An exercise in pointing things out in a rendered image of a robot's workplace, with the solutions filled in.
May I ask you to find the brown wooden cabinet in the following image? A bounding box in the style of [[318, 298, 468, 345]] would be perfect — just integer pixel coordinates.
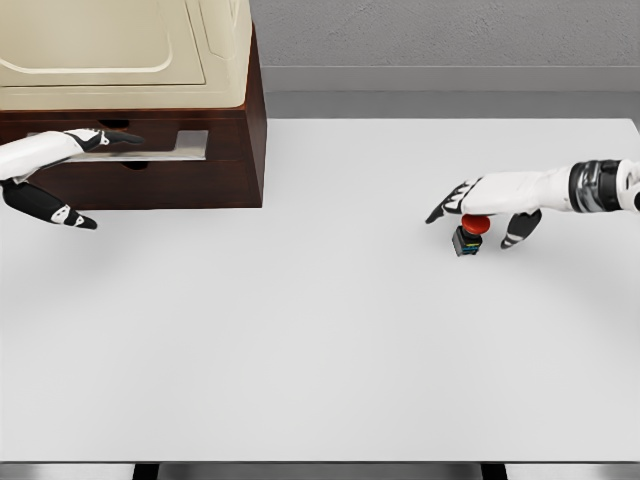
[[0, 19, 268, 211]]

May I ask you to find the red button black switch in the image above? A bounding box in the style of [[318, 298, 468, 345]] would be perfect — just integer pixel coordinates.
[[451, 213, 493, 260]]

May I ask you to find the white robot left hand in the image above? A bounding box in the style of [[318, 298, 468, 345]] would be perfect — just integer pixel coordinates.
[[0, 127, 146, 232]]

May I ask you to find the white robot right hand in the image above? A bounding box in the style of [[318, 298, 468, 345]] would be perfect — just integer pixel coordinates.
[[424, 170, 557, 250]]

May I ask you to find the plain brown drawer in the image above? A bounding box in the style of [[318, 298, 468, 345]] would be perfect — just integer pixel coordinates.
[[27, 158, 257, 209]]

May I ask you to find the brown drawer with silver handle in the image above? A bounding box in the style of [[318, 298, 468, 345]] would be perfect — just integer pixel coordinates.
[[0, 117, 247, 164]]

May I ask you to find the cream cabinet top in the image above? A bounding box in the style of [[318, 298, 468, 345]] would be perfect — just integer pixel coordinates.
[[0, 0, 252, 112]]

